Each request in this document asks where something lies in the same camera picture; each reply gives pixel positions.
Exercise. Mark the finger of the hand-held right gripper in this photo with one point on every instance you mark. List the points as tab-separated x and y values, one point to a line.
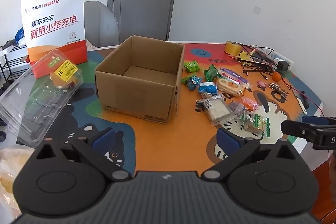
296	129
315	119

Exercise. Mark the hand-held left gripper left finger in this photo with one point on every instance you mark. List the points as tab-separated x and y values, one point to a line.
103	138

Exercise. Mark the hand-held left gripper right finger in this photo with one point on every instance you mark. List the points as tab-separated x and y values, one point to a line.
228	141

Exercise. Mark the green and white snack packet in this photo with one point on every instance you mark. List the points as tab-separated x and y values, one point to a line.
254	121

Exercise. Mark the small purple candy packet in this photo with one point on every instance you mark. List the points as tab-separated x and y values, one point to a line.
236	108

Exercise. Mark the clear wafer packet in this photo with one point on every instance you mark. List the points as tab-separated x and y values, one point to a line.
216	108

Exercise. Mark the orange candy packet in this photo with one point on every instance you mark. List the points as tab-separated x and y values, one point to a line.
249	103

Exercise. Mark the orange rice cracker packet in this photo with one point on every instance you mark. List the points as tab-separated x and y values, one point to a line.
231	87

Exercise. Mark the brown cardboard box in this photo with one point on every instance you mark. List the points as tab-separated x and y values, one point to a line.
136	87

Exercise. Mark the red and white snack packet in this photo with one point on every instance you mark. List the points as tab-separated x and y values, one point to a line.
228	78

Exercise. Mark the purple stick snack packet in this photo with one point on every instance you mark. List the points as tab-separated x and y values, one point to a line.
233	75

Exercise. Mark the blue and green snack packet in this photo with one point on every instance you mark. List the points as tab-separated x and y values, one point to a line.
191	81

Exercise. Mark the dark green snack packet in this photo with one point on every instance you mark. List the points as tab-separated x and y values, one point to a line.
211	73

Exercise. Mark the light green snack packet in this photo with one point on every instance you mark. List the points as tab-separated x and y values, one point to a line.
191	66

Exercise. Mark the white plastic stick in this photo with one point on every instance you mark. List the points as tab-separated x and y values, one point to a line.
301	104

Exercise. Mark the bunch of keys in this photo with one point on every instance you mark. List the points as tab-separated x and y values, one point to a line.
278	90

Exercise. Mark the orange tangerine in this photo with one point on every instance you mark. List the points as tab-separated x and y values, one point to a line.
276	76

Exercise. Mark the colourful cartoon table mat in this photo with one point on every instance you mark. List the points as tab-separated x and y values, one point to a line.
170	140

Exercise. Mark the black charger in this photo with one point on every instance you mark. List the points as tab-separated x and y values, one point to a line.
283	65

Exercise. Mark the white power strip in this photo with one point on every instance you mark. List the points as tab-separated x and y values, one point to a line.
284	60

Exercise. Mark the clear plastic clamshell container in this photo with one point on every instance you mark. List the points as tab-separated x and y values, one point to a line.
34	106

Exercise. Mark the black flat device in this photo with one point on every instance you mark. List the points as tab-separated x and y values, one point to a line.
261	54

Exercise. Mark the yellow crumpled wrapper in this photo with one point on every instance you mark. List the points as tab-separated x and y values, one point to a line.
248	55

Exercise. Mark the yellow tape roll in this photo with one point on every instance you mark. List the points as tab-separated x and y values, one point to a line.
232	48

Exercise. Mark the translucent plastic bag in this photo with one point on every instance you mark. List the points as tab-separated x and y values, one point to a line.
10	176

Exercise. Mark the grey chair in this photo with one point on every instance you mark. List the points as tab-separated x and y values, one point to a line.
102	24

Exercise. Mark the black shoe rack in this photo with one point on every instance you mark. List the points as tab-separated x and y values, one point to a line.
10	61

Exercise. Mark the white and orange paper bag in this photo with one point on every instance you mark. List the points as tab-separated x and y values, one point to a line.
52	16

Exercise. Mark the blue bag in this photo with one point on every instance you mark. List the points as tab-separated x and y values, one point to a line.
20	35

